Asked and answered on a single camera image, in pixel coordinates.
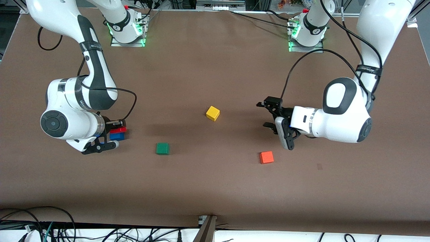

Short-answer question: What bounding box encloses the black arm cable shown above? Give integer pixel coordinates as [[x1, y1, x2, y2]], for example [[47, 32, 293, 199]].
[[280, 0, 383, 99], [38, 26, 137, 122]]

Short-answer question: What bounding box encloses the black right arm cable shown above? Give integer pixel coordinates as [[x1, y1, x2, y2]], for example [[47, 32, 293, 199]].
[[38, 26, 137, 122]]

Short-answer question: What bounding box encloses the green floor cable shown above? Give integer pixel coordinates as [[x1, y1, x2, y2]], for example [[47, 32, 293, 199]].
[[43, 222, 54, 242]]

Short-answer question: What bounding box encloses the yellow wooden cube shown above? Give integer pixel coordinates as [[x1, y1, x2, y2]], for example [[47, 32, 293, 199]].
[[206, 106, 220, 122]]

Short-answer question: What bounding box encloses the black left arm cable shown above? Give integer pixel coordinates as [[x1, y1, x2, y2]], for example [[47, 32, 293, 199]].
[[280, 0, 383, 99]]

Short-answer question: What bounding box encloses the black looped floor cable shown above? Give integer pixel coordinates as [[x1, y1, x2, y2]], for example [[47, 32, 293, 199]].
[[0, 206, 76, 242], [0, 209, 45, 242]]

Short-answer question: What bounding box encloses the orange wooden cube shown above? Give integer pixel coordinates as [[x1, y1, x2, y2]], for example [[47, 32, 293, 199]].
[[259, 151, 274, 165]]

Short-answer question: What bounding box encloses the white power strip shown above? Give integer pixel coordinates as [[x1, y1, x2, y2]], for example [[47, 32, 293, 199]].
[[197, 0, 246, 11]]

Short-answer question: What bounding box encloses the black table cable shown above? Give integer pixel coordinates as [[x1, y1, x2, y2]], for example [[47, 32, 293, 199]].
[[230, 11, 293, 29], [267, 9, 293, 21]]

